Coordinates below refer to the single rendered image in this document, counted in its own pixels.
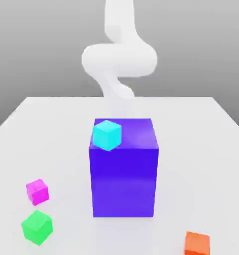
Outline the small cyan cube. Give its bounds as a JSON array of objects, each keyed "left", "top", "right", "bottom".
[{"left": 92, "top": 119, "right": 122, "bottom": 152}]

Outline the small magenta cube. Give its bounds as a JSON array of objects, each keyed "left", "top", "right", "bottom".
[{"left": 25, "top": 178, "right": 50, "bottom": 206}]

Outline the small green cube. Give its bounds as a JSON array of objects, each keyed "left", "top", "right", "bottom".
[{"left": 21, "top": 210, "right": 53, "bottom": 246}]

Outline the small orange cube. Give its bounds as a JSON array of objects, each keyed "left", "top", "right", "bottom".
[{"left": 184, "top": 231, "right": 211, "bottom": 255}]

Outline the large purple box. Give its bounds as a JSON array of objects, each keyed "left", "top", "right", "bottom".
[{"left": 89, "top": 118, "right": 159, "bottom": 218}]

